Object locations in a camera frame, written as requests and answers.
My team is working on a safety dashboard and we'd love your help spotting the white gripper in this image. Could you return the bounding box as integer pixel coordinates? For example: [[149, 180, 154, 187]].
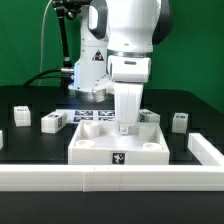
[[108, 55, 151, 135]]

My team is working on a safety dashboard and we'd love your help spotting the black cable bundle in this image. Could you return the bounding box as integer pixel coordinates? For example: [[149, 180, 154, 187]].
[[23, 68, 75, 87]]

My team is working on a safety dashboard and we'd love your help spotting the white part left edge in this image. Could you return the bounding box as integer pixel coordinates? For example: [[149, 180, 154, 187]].
[[0, 130, 3, 150]]

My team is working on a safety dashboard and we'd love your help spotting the printed marker sheet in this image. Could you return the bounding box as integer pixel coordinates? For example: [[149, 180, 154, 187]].
[[56, 109, 115, 124]]

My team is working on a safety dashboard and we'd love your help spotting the white obstacle fence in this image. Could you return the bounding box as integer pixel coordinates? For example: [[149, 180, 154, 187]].
[[0, 134, 224, 192]]

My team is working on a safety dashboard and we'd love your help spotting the black camera stand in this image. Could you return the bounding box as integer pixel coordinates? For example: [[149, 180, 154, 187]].
[[52, 0, 92, 68]]

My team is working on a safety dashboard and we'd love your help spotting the white square tabletop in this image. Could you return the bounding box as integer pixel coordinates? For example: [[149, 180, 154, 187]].
[[68, 120, 170, 165]]

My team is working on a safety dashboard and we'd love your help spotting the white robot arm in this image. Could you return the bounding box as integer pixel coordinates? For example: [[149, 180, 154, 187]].
[[69, 0, 172, 134]]

